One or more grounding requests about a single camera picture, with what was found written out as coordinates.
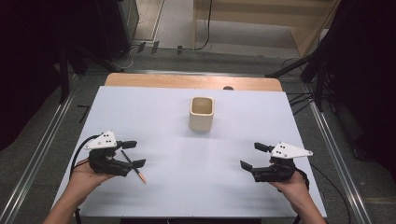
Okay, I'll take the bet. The person's right hand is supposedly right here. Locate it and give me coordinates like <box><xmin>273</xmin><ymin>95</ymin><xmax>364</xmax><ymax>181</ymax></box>
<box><xmin>268</xmin><ymin>169</ymin><xmax>311</xmax><ymax>203</ymax></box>

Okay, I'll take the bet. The person's left hand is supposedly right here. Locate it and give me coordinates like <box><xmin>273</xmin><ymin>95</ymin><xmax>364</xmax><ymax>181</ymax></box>
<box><xmin>68</xmin><ymin>157</ymin><xmax>117</xmax><ymax>200</ymax></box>

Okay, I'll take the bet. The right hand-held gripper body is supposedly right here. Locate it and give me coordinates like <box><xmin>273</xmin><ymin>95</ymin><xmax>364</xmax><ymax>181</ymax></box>
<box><xmin>251</xmin><ymin>142</ymin><xmax>314</xmax><ymax>183</ymax></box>

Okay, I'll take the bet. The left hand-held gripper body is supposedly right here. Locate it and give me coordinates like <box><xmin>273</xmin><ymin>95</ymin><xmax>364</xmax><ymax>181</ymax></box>
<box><xmin>83</xmin><ymin>130</ymin><xmax>134</xmax><ymax>178</ymax></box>

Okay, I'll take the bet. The black metal stand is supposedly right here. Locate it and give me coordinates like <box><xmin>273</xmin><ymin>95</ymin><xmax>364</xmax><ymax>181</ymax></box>
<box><xmin>264</xmin><ymin>46</ymin><xmax>332</xmax><ymax>113</ymax></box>
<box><xmin>57</xmin><ymin>43</ymin><xmax>125</xmax><ymax>105</ymax></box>

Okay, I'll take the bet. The black cabinet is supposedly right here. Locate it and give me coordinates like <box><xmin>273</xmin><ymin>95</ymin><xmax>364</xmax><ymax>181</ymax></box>
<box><xmin>95</xmin><ymin>0</ymin><xmax>140</xmax><ymax>62</ymax></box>

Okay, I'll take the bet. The white floor cable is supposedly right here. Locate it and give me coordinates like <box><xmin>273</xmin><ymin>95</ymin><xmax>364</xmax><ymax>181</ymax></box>
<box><xmin>114</xmin><ymin>45</ymin><xmax>140</xmax><ymax>70</ymax></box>

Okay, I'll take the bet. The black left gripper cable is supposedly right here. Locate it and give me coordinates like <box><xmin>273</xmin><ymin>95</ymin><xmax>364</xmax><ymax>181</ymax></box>
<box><xmin>69</xmin><ymin>133</ymin><xmax>101</xmax><ymax>175</ymax></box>

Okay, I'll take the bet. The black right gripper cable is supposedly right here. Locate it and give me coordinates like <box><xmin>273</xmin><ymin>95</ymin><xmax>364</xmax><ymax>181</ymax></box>
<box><xmin>309</xmin><ymin>162</ymin><xmax>352</xmax><ymax>224</ymax></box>

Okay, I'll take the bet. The light wooden frame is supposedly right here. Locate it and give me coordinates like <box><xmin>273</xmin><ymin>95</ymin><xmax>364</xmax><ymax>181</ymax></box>
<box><xmin>191</xmin><ymin>0</ymin><xmax>341</xmax><ymax>59</ymax></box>

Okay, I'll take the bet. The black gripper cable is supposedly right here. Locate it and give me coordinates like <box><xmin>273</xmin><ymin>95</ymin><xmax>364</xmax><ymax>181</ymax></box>
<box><xmin>69</xmin><ymin>133</ymin><xmax>101</xmax><ymax>175</ymax></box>
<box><xmin>309</xmin><ymin>162</ymin><xmax>352</xmax><ymax>224</ymax></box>

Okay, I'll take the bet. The bundle of black floor cables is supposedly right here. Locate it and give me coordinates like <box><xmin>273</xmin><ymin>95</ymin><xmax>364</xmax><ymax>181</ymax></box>
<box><xmin>287</xmin><ymin>91</ymin><xmax>316</xmax><ymax>117</ymax></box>

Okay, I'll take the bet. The dark blue and gold pen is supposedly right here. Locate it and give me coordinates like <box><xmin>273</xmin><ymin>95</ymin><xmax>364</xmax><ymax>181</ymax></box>
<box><xmin>120</xmin><ymin>149</ymin><xmax>148</xmax><ymax>185</ymax></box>

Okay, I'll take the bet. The metal floor rail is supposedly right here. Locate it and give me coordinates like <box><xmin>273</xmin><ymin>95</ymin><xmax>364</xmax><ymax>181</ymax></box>
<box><xmin>0</xmin><ymin>88</ymin><xmax>78</xmax><ymax>224</ymax></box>
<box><xmin>304</xmin><ymin>91</ymin><xmax>374</xmax><ymax>224</ymax></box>
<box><xmin>123</xmin><ymin>69</ymin><xmax>269</xmax><ymax>77</ymax></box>

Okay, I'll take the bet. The dark curtain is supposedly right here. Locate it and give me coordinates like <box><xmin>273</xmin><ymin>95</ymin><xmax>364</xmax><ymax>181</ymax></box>
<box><xmin>0</xmin><ymin>0</ymin><xmax>101</xmax><ymax>152</ymax></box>
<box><xmin>320</xmin><ymin>0</ymin><xmax>396</xmax><ymax>181</ymax></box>

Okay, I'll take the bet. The black hanging cable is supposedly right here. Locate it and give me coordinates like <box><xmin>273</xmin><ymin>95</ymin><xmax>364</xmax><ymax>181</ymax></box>
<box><xmin>193</xmin><ymin>0</ymin><xmax>214</xmax><ymax>51</ymax></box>

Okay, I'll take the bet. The cream square pen holder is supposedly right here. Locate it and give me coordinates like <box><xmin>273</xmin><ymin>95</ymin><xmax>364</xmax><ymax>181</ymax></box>
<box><xmin>188</xmin><ymin>95</ymin><xmax>216</xmax><ymax>133</ymax></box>

